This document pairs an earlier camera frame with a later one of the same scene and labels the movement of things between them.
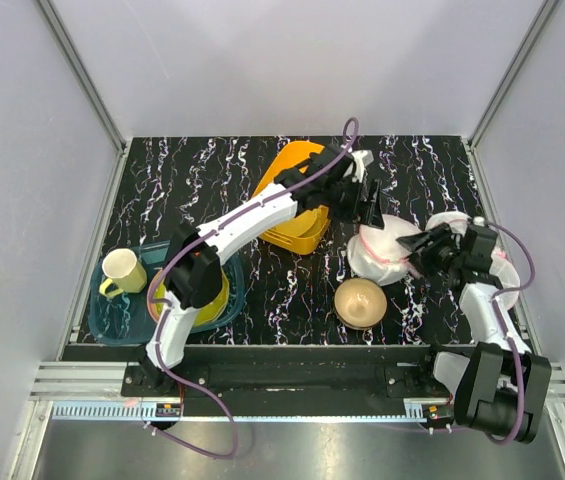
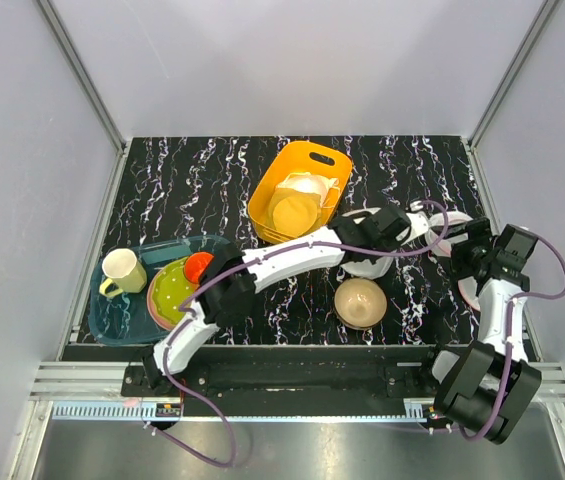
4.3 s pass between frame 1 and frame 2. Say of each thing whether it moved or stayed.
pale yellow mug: stayed
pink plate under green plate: stayed
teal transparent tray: stayed
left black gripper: moved
